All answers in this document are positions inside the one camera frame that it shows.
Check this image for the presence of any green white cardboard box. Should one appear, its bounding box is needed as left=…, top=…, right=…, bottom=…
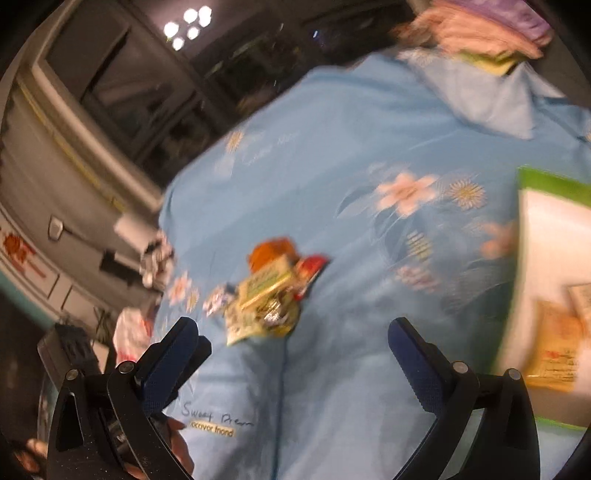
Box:
left=493, top=167, right=590, bottom=429

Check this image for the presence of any pale green snack packet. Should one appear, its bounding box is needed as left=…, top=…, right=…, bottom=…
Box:
left=238, top=255, right=297, bottom=309

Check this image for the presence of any orange snack packet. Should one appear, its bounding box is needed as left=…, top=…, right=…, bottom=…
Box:
left=247, top=237, right=300, bottom=273

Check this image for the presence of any white blue snack packet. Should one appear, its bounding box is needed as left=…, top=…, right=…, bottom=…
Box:
left=202, top=283, right=236, bottom=317

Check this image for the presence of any person's hand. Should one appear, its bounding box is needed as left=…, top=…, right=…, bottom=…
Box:
left=123, top=415, right=194, bottom=480

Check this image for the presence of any white red plastic bag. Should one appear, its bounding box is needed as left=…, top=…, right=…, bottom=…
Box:
left=112, top=308, right=153, bottom=364

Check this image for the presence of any black floor lamp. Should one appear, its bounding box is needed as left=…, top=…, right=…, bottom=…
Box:
left=47, top=215, right=144, bottom=283

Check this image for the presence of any white vase with flowers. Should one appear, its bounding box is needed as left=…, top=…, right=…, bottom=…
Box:
left=113, top=213, right=175, bottom=292

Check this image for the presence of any red chinese knot decoration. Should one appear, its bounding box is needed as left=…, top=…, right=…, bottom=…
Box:
left=1, top=228, right=47, bottom=280

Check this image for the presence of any yellow dark snack packet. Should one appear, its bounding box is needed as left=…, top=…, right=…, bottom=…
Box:
left=224, top=293, right=301, bottom=346

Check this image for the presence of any red snack packet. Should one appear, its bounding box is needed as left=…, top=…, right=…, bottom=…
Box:
left=294, top=254, right=331, bottom=301

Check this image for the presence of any light blue floral tablecloth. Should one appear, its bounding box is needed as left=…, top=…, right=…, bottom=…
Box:
left=154, top=49, right=590, bottom=479

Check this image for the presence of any dark glass window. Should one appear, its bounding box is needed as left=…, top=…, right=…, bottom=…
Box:
left=44, top=1, right=415, bottom=187

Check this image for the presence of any folded yellow green cloth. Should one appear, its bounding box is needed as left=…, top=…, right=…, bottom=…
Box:
left=459, top=52, right=526, bottom=76

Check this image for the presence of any folded pink cloth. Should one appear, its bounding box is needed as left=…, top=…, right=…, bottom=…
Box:
left=389, top=2, right=554, bottom=59

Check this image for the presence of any folded purple cloth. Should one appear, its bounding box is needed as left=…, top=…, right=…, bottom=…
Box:
left=447, top=0, right=553, bottom=45

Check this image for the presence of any black camera box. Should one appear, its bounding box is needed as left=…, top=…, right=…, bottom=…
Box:
left=37, top=323, right=109, bottom=391

